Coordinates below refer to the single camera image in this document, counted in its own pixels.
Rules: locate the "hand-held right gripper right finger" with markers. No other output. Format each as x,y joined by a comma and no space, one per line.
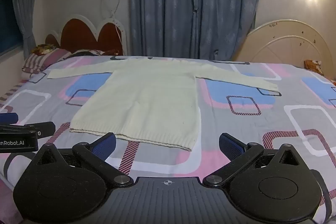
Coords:
231,147

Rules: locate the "window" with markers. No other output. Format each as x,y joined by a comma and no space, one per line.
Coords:
8,16

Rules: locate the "orange floral pillow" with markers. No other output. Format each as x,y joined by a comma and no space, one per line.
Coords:
313,65

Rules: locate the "blue-grey wide curtain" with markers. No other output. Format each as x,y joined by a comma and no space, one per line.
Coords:
194,3

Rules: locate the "blue-grey narrow curtain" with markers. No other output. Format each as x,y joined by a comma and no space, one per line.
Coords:
26,3

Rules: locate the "patterned bed sheet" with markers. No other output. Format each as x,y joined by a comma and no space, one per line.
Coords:
275,119

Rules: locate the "red scalloped headboard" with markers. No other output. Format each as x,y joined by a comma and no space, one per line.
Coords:
78,32

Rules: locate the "pink striped pillow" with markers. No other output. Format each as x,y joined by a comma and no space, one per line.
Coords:
44,60

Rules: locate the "cream knit sweater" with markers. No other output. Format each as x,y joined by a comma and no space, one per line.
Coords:
147,103

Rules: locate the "cream round headboard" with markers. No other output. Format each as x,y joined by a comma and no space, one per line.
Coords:
286,48

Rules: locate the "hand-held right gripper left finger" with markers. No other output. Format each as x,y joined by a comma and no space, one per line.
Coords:
104,147

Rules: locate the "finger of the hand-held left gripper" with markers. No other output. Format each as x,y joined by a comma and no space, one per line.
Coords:
8,118
43,129

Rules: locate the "dark floral pillow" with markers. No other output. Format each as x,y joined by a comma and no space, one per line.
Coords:
43,48

